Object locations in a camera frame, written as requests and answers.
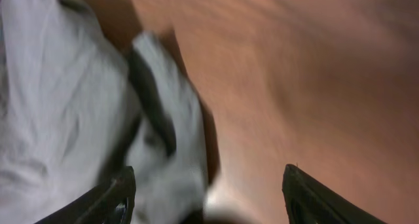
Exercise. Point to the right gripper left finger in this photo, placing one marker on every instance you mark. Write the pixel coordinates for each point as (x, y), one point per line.
(111, 202)

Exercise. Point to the grey shorts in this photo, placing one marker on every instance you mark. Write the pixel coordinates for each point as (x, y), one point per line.
(75, 111)

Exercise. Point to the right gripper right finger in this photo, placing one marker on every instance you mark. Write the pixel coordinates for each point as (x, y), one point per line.
(309, 201)

